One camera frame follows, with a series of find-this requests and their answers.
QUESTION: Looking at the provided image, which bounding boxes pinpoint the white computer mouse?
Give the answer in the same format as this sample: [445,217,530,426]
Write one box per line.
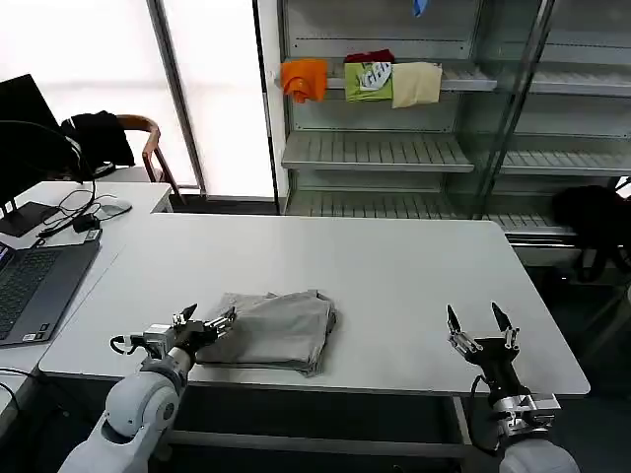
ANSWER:
[98,197,133,219]

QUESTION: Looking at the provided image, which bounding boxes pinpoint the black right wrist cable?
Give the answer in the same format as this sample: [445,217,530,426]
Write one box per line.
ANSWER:
[467,373,500,452]

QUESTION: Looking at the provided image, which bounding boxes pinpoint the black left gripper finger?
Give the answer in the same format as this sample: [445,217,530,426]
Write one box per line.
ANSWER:
[203,306,238,342]
[171,304,199,327]

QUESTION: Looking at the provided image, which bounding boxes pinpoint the grey printed t-shirt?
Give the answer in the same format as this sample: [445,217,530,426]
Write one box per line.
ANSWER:
[195,289,339,379]

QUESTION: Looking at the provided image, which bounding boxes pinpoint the brown wooden chair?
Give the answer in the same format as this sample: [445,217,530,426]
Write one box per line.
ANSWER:
[115,114,187,206]

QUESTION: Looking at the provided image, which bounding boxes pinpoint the black jacket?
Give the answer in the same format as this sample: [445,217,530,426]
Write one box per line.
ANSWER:
[60,110,136,169]

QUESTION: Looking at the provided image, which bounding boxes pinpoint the black computer monitor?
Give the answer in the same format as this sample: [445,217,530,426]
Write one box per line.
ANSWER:
[0,73,83,208]

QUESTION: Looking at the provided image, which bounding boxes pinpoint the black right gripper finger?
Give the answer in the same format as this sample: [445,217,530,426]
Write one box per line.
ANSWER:
[490,302,522,352]
[446,304,479,355]

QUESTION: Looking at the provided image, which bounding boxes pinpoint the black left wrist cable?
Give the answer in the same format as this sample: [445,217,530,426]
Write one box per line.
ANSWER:
[108,334,137,356]

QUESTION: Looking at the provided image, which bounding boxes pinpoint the black desk cables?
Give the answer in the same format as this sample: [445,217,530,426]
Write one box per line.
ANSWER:
[35,177,130,242]

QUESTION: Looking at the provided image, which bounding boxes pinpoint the dark grey laptop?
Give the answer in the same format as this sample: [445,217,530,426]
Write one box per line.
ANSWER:
[0,239,103,349]

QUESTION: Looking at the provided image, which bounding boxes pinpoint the grey metal shelf rack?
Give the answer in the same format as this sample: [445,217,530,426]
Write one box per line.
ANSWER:
[274,0,631,267]

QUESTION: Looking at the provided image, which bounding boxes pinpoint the black bag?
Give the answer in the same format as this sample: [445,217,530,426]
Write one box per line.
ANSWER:
[549,185,631,285]

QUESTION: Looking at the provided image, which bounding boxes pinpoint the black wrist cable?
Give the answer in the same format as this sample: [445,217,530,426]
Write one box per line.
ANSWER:
[467,373,500,452]
[108,334,137,356]

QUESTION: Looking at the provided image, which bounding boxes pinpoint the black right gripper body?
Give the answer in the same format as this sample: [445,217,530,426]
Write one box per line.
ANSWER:
[465,336,532,401]

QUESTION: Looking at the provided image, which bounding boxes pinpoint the grey window frame post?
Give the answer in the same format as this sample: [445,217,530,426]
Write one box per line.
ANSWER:
[146,0,208,198]

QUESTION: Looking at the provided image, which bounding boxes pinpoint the black floor cable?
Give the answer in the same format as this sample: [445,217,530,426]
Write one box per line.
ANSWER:
[0,365,43,418]

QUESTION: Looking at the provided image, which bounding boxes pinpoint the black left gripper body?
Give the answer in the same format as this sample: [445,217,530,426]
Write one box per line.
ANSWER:
[171,318,219,352]

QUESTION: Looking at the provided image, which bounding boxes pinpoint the grey table frame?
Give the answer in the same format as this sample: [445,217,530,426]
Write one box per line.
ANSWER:
[162,391,477,462]

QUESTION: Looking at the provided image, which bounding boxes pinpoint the black monitor stand base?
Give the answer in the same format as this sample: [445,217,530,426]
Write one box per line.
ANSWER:
[0,200,61,237]

